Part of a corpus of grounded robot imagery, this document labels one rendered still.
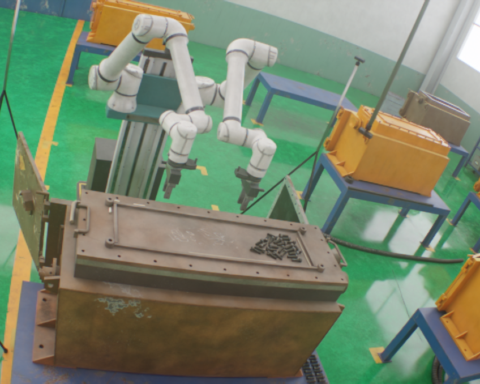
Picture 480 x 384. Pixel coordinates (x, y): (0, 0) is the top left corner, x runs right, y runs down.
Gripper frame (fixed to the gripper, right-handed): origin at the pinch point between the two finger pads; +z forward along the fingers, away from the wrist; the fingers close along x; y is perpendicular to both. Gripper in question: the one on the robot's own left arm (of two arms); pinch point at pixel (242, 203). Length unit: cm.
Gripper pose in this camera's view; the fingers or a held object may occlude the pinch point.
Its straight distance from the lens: 222.8
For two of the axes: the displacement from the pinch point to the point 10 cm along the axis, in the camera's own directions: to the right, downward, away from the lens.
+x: -2.3, -5.9, 7.8
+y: 9.1, 1.5, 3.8
